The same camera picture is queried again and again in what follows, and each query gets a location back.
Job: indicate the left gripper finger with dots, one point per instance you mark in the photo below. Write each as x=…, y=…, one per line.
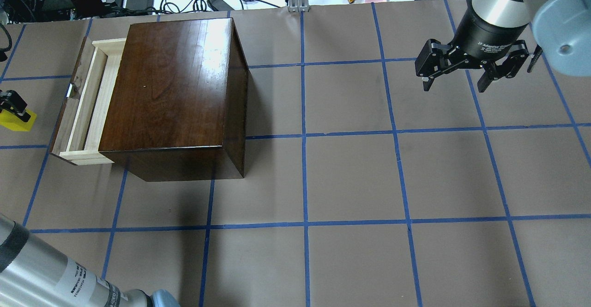
x=12, y=102

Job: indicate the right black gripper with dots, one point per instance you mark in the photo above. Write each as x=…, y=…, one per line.
x=485, y=38

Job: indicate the yellow block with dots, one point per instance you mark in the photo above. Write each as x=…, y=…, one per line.
x=12, y=122

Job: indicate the light wood drawer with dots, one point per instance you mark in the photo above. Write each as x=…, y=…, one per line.
x=83, y=113

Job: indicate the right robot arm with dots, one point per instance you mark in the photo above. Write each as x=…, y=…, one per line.
x=561, y=29

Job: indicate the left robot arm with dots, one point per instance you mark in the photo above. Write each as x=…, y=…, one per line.
x=35, y=274

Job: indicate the dark wooden drawer cabinet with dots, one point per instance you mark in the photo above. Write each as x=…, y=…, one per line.
x=179, y=103

